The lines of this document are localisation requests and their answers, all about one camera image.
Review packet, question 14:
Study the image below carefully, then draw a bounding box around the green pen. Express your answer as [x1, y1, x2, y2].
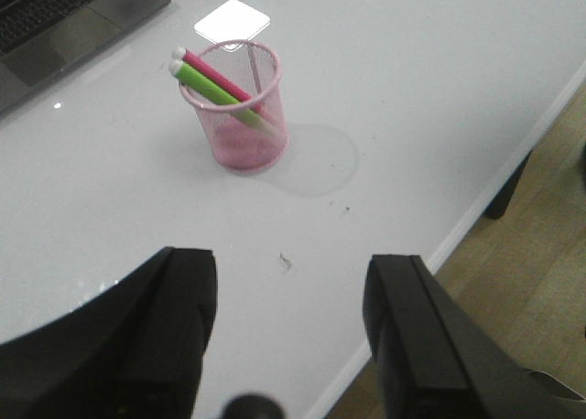
[168, 59, 277, 135]

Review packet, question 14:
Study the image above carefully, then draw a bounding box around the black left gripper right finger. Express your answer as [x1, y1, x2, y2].
[363, 254, 585, 418]

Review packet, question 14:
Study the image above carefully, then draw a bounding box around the pink mesh pen holder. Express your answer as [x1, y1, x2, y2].
[168, 39, 289, 173]

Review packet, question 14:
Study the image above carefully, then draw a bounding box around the black table leg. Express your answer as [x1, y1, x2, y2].
[483, 151, 533, 220]

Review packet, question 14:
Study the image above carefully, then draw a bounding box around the grey laptop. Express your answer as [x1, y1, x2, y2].
[1, 0, 171, 114]

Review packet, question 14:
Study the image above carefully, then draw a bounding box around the pink pen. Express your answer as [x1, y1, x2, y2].
[171, 47, 274, 125]

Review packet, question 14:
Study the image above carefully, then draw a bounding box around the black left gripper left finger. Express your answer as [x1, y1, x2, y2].
[1, 247, 218, 418]

